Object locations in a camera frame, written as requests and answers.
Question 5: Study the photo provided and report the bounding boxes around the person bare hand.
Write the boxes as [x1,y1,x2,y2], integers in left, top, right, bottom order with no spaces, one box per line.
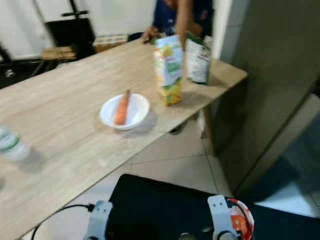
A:
[141,26,160,43]

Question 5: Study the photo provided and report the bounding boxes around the red and white bowl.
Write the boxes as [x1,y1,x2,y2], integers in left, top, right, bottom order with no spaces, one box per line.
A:
[227,199,255,240]

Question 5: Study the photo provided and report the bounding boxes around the red tomato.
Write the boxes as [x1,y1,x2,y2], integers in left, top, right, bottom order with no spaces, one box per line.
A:
[231,216,246,238]

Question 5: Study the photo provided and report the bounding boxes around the grey steel fridge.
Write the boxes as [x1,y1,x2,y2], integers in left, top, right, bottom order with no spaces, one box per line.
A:
[211,0,320,198]

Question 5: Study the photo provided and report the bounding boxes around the dark blue bin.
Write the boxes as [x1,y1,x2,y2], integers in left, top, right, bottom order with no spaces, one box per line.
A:
[127,32,145,43]

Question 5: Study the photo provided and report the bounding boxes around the person torso dark blue shirt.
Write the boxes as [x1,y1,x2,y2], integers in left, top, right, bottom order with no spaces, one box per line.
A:
[152,0,215,38]

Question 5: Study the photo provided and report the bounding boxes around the yellow green juice carton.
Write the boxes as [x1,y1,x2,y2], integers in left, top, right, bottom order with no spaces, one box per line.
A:
[154,34,184,106]

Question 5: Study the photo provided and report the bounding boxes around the cardboard box with white strips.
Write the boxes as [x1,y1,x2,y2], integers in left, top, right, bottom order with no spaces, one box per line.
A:
[92,34,128,53]

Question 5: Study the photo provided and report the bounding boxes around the green and white snack bag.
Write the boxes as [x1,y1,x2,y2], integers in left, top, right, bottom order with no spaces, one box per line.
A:
[184,31,212,85]

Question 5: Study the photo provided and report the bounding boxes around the orange carrot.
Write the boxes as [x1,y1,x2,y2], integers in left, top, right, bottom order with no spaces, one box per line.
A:
[114,89,131,126]

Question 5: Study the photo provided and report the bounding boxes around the black stand pole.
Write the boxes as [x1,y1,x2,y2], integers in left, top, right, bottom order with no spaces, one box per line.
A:
[62,0,90,22]

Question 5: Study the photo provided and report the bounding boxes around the black cabinet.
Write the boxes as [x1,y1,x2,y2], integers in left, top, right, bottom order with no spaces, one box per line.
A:
[44,19,88,60]

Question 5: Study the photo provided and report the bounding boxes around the plain cardboard box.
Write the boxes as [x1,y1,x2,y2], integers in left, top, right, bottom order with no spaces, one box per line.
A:
[40,46,76,62]

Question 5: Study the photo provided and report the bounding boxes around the wooden table leg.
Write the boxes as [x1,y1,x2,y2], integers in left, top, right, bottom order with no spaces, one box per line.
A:
[201,107,215,157]

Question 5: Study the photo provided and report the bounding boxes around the tall blue-capped water bottle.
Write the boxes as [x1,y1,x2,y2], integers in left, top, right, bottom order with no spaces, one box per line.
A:
[0,125,33,162]

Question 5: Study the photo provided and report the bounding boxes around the grey robot right leg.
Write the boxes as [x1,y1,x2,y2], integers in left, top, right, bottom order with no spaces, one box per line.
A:
[178,232,199,240]

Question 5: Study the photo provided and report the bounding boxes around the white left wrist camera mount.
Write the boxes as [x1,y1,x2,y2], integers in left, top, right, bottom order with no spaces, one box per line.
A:
[84,200,114,240]

